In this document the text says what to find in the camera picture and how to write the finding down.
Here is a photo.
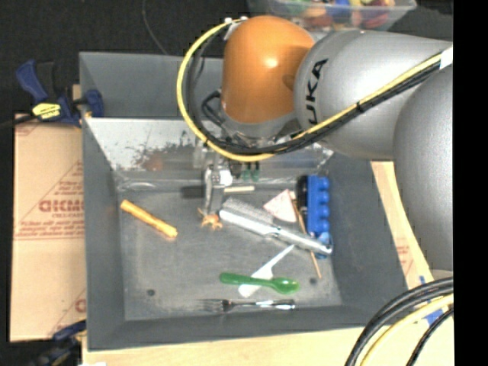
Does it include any silver hairbrush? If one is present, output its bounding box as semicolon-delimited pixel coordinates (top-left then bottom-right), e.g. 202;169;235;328
218;197;334;257

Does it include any small orange toy crab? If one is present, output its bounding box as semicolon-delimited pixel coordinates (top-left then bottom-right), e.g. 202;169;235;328
197;206;224;231

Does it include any thin wooden skewer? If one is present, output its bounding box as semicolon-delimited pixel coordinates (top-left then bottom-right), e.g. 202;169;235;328
291;199;323;280

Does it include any brown cardboard board, red print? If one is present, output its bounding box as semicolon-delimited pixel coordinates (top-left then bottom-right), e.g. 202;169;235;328
8;114;89;343

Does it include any black tool with beige handle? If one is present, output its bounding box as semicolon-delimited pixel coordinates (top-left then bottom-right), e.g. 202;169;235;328
180;184;256;200

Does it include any blue toy brick block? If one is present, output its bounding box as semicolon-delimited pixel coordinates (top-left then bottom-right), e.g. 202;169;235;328
297;174;333;259

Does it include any white triangle with pink edge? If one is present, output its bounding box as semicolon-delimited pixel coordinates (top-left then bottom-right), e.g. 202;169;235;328
262;188;299;224

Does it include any orange stick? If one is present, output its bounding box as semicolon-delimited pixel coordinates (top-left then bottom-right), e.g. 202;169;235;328
119;199;179;240

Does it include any green plastic spoon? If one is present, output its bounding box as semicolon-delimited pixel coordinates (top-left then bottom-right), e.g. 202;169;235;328
218;271;301;296

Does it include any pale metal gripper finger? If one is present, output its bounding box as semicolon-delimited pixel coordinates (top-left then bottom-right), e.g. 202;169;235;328
203;168;216;216
213;168;234;218

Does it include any grey metal bin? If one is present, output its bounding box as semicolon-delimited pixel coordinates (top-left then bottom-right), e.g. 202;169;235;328
79;51;411;351

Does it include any metal fork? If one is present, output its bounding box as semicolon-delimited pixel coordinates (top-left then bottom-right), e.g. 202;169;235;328
195;297;297;314

